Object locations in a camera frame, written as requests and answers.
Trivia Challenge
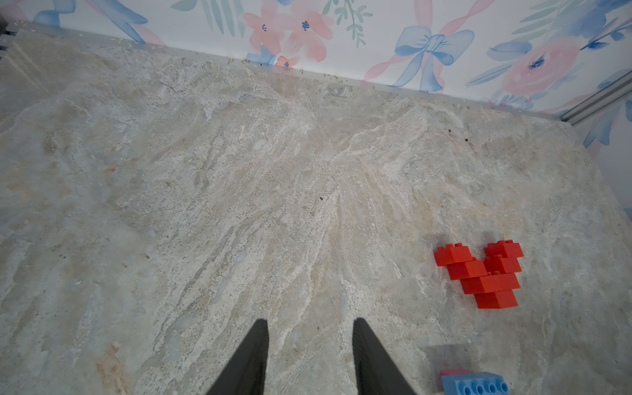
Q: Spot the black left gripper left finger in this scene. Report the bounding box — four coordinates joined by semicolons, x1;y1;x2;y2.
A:
207;319;269;395

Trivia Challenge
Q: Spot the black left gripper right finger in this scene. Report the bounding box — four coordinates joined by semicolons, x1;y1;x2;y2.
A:
352;318;416;395

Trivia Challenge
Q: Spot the pink lego brick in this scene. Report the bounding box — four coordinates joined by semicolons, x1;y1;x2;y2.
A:
440;369;473;377

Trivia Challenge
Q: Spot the blue lego brick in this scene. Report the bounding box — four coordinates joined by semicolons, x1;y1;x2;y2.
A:
442;372;510;395

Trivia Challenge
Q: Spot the red square lego brick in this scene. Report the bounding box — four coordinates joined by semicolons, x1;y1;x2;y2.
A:
475;290;518;309
447;259;488;281
434;243;475;267
484;240;524;274

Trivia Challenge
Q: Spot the red long lego brick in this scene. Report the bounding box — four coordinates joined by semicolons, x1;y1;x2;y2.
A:
460;273;520;295

